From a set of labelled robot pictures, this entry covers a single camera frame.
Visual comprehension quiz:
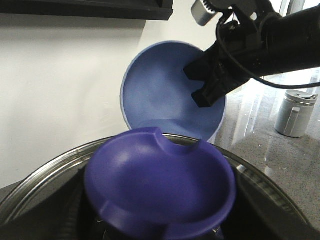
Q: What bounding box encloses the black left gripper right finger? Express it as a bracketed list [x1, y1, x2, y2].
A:
[232, 171, 320, 240]

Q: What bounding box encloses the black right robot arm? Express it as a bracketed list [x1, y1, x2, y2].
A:
[184, 0, 320, 108]

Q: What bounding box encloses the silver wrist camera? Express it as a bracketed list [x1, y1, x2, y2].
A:
[190, 0, 217, 27]

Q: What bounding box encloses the dark overhead shelf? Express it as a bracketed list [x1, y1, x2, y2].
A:
[0, 0, 174, 21]

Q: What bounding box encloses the glass lid with blue knob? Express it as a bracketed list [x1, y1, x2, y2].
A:
[0, 128, 312, 240]

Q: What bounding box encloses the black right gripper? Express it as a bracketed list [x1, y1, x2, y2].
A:
[183, 0, 275, 108]

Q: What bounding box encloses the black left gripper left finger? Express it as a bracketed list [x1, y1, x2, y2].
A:
[0, 172, 88, 240]

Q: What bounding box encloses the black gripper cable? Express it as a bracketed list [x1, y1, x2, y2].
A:
[215, 14, 320, 89]

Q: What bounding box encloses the white lidded mug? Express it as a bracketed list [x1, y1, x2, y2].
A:
[274, 89, 318, 138]

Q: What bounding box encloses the light blue plastic bowl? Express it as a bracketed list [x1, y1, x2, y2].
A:
[120, 41, 227, 142]

